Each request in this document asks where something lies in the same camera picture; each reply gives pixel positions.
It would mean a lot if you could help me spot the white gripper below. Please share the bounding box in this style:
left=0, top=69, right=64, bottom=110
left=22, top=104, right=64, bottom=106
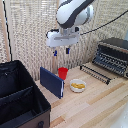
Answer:
left=45, top=27, right=81, bottom=57

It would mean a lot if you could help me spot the yellow food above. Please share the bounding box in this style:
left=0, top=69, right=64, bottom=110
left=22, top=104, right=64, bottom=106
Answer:
left=71, top=82, right=86, bottom=90

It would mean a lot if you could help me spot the white bowl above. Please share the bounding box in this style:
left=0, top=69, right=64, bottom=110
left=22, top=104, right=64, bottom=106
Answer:
left=69, top=78, right=87, bottom=94

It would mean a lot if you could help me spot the red plastic cup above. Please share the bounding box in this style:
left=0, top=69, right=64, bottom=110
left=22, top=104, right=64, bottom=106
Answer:
left=57, top=67, right=70, bottom=81

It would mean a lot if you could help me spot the dark blue book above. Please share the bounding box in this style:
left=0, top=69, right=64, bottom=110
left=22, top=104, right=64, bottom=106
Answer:
left=39, top=66, right=65, bottom=100

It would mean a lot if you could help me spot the woven folding screen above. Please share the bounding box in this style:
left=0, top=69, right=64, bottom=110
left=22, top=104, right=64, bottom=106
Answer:
left=0, top=0, right=128, bottom=82

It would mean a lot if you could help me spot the thin black pole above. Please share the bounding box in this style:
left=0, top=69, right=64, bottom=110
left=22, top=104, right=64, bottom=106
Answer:
left=2, top=0, right=13, bottom=62

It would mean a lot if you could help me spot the black fabric storage box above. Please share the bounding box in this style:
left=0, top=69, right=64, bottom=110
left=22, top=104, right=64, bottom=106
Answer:
left=0, top=59, right=52, bottom=128

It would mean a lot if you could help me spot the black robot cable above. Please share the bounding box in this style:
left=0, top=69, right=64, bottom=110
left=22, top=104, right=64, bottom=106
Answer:
left=79, top=9, right=128, bottom=36

